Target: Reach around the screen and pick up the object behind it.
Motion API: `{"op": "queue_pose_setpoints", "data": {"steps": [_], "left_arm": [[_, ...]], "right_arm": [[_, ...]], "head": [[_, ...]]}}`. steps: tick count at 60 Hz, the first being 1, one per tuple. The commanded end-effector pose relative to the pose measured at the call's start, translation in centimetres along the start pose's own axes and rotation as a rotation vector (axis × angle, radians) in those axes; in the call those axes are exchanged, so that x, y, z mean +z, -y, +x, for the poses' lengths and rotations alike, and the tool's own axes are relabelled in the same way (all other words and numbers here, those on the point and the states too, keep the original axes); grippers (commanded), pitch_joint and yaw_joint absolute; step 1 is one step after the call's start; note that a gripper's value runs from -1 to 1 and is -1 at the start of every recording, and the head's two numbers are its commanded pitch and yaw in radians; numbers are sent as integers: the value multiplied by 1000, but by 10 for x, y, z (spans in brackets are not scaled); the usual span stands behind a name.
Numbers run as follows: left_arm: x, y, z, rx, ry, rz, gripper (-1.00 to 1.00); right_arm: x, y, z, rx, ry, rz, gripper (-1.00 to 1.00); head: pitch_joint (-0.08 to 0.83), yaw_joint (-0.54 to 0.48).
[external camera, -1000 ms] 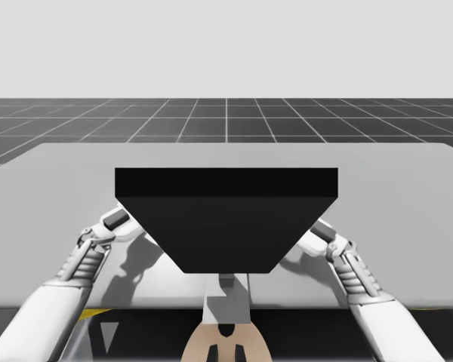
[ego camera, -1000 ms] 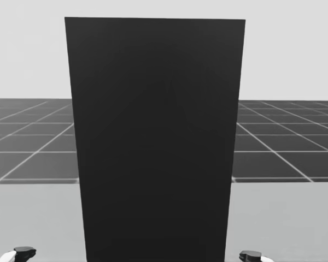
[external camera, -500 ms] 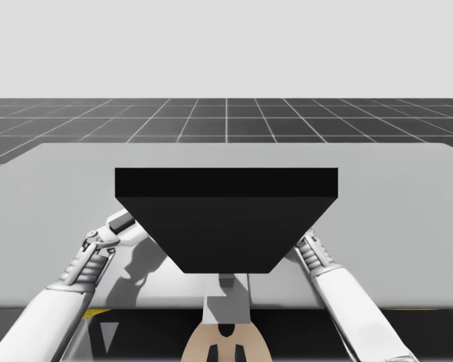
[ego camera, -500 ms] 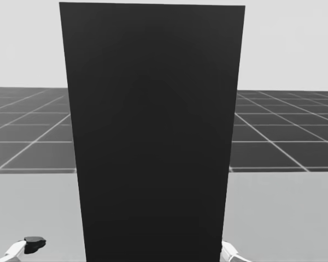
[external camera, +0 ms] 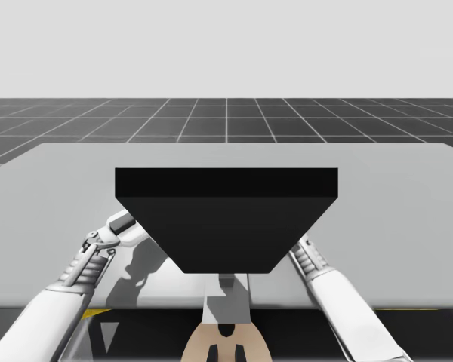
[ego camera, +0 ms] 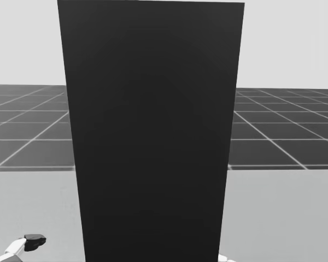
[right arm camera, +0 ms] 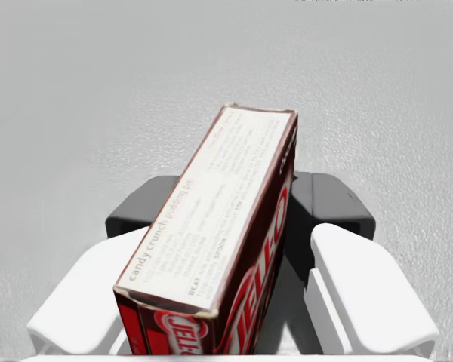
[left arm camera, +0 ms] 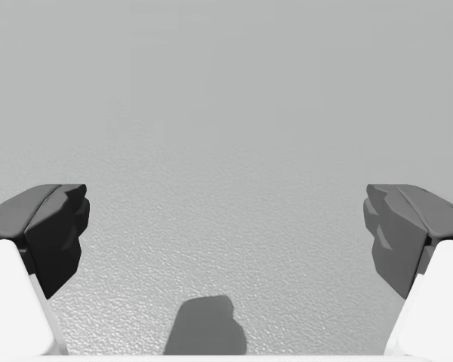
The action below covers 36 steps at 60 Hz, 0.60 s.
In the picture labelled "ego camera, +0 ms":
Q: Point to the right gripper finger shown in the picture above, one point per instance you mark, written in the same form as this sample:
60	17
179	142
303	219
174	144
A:
224	258

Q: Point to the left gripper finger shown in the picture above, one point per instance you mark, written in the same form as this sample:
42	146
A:
32	242

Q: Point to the black screen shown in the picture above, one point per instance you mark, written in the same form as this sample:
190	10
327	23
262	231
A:
153	131

